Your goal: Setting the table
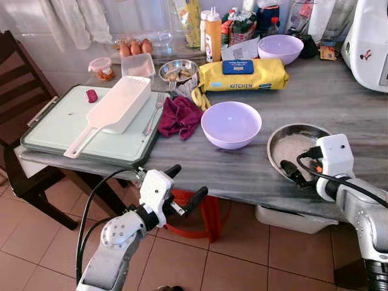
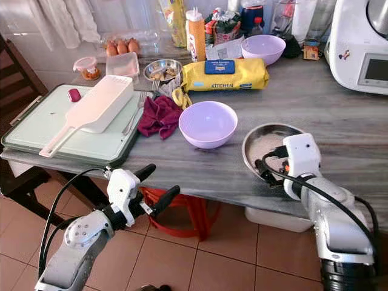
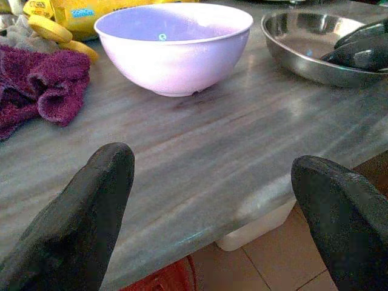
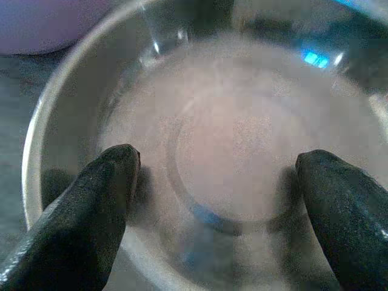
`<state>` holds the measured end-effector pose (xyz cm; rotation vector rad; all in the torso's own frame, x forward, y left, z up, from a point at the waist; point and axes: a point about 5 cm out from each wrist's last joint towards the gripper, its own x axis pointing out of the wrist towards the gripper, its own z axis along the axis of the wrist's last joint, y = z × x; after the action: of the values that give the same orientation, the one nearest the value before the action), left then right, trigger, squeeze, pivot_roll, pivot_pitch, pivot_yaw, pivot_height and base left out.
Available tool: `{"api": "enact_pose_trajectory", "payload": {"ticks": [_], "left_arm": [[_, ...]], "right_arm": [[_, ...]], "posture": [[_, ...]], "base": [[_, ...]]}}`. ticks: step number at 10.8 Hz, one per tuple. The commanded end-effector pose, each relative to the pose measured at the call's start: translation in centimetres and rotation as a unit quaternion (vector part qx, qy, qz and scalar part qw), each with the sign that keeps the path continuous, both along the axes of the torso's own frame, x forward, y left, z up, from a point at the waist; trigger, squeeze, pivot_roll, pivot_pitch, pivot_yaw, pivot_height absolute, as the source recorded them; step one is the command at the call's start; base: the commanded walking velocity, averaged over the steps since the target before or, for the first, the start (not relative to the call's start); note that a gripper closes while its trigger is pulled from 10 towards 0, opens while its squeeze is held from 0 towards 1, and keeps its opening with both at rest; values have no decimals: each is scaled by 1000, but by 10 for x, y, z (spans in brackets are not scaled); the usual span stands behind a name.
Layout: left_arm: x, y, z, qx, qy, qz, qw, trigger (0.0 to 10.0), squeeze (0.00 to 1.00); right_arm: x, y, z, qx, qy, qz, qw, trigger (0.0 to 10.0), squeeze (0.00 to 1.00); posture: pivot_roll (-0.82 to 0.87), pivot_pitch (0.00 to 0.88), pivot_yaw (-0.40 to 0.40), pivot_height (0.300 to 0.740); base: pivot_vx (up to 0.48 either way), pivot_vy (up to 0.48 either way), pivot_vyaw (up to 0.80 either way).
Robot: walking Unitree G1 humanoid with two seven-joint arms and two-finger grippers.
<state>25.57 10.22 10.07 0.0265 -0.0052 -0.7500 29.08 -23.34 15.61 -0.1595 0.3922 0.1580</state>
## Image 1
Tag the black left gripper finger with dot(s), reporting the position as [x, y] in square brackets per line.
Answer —
[195, 200]
[173, 171]

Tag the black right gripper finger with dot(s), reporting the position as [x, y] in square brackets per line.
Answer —
[292, 171]

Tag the shallow steel bowl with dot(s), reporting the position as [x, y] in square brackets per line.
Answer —
[291, 142]

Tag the lilac plastic bowl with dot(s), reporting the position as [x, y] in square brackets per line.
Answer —
[230, 124]
[280, 48]

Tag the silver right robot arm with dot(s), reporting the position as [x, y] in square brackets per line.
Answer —
[364, 218]

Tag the red stool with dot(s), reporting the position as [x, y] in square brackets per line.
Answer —
[209, 218]

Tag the white storage box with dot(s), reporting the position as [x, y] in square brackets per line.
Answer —
[291, 219]

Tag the maroon cloth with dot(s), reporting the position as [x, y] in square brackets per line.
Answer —
[180, 116]

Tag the steel fork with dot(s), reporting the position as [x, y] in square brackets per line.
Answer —
[154, 112]

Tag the small steel bowl with food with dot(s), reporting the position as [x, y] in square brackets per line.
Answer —
[177, 71]

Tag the yellow kitchen wipes pack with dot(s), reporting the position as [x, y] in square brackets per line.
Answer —
[242, 76]

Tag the small black object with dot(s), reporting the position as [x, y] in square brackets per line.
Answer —
[309, 47]

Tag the small red object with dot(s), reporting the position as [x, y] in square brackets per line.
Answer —
[91, 96]

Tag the clear plastic food box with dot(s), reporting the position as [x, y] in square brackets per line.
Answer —
[137, 65]

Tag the white kitchen machine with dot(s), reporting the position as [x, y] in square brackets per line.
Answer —
[367, 48]

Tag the small tub with pink lid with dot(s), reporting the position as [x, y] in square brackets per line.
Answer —
[102, 70]

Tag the white paper sheet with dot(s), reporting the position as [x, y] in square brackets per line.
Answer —
[239, 51]

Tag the pale green tray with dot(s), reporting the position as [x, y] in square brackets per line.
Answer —
[54, 130]

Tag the brown egg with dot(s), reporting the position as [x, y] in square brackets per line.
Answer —
[124, 49]
[146, 46]
[135, 48]

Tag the tall white bag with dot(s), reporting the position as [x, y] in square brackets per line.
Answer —
[321, 18]

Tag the orange squeeze bottle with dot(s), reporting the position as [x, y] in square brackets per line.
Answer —
[213, 39]

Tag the dark blue jar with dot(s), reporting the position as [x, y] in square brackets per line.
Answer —
[267, 15]

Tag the dark snack bag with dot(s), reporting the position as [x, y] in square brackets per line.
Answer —
[241, 25]

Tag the yellow food packet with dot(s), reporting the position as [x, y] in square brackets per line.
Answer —
[189, 21]

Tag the white hanging cloth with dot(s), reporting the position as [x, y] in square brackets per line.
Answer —
[79, 21]

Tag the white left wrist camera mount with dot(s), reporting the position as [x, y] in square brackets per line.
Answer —
[154, 188]

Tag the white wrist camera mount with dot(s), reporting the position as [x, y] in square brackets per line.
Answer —
[336, 154]
[154, 188]

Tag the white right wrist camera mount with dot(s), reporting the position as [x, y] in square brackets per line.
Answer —
[336, 154]

